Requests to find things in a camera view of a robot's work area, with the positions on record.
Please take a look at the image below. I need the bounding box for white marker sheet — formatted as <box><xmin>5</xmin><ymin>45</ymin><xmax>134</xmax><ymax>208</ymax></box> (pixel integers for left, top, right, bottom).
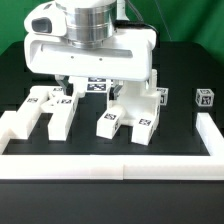
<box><xmin>68</xmin><ymin>75</ymin><xmax>118</xmax><ymax>95</ymax></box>

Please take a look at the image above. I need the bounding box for white chair back frame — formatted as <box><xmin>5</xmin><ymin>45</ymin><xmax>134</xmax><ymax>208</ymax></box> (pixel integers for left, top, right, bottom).
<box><xmin>8</xmin><ymin>76</ymin><xmax>88</xmax><ymax>142</ymax></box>

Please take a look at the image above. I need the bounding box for white chair seat part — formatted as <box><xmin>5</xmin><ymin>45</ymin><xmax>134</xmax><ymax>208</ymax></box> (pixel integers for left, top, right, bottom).
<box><xmin>107</xmin><ymin>69</ymin><xmax>161</xmax><ymax>126</ymax></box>

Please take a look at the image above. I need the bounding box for white U-shaped fence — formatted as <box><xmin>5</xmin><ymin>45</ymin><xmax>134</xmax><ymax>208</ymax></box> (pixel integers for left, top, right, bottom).
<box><xmin>0</xmin><ymin>113</ymin><xmax>224</xmax><ymax>180</ymax></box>

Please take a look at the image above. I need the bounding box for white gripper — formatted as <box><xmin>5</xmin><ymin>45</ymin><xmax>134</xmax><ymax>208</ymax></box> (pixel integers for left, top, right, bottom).
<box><xmin>24</xmin><ymin>3</ymin><xmax>157</xmax><ymax>100</ymax></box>

